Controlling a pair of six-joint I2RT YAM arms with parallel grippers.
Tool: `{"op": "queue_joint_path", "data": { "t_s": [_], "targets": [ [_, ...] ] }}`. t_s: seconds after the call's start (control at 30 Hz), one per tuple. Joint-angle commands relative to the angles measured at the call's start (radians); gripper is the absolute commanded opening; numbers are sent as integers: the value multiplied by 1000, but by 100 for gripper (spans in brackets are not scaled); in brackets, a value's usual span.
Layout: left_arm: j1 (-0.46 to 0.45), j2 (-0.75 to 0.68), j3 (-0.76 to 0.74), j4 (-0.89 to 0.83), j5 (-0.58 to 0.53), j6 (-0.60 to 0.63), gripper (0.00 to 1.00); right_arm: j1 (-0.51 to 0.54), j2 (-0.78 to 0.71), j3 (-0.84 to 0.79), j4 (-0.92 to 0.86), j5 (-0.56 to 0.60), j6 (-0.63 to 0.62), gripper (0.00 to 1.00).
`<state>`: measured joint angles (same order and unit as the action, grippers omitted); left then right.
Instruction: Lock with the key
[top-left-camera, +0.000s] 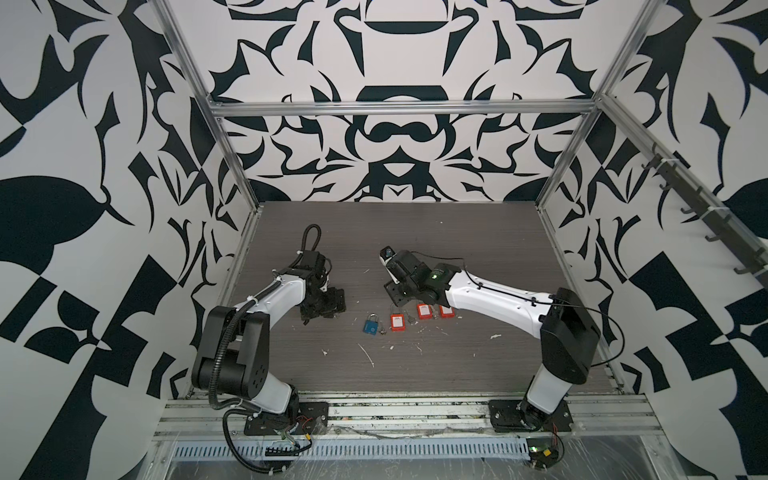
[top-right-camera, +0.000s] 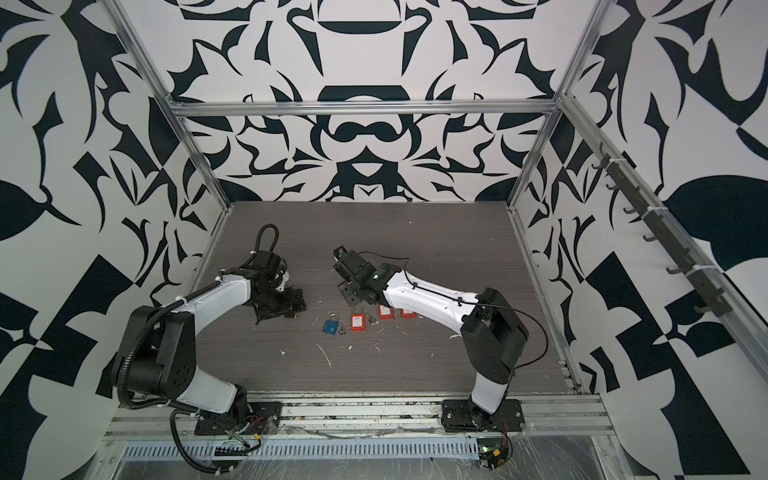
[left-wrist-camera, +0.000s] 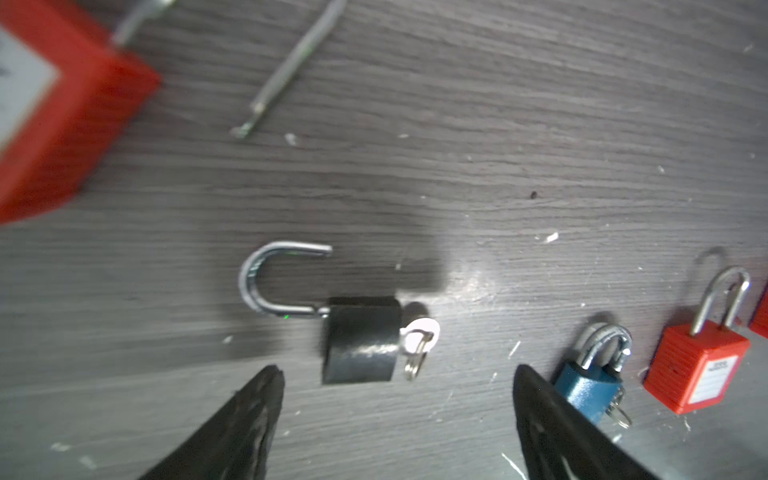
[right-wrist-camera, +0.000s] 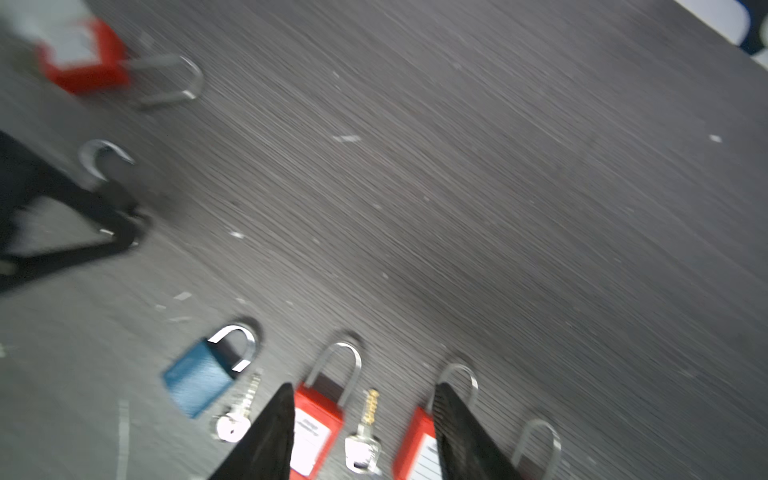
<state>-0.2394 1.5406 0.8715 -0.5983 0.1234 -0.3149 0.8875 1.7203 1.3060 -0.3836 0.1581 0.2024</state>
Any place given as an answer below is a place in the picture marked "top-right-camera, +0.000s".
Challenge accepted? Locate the blue padlock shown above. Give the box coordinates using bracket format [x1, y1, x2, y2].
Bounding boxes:
[322, 313, 341, 335]

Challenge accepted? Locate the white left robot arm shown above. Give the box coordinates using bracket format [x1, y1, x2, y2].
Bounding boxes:
[112, 250, 306, 416]

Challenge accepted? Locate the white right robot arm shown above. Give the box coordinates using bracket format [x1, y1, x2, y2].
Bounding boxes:
[333, 246, 529, 417]

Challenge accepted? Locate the black hook rack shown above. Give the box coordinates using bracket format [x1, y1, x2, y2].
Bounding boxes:
[594, 145, 733, 317]

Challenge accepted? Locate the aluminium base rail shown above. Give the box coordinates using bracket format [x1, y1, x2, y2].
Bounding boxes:
[107, 392, 613, 436]

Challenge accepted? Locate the black corrugated cable conduit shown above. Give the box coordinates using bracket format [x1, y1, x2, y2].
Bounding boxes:
[115, 223, 282, 475]

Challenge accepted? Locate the white slotted cable duct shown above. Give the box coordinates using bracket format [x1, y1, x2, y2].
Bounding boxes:
[122, 437, 481, 462]

